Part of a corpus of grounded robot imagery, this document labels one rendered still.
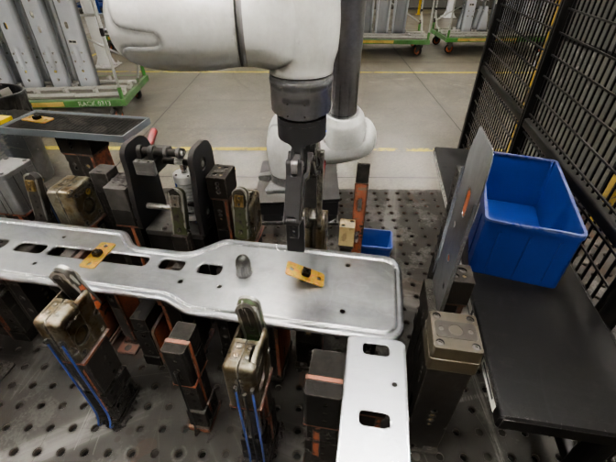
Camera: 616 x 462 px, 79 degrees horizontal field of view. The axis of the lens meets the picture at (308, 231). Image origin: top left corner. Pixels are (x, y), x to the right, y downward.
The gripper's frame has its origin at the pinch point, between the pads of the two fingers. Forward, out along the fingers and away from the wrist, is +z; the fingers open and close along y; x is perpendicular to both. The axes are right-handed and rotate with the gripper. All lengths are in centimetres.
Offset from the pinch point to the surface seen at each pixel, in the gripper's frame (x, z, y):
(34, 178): -69, 5, -14
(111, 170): -54, 5, -22
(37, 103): -332, 87, -282
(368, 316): 13.7, 14.9, 7.5
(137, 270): -35.4, 14.7, 3.1
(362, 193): 10.3, 2.0, -14.8
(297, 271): -1.2, 12.3, 0.5
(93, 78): -298, 75, -334
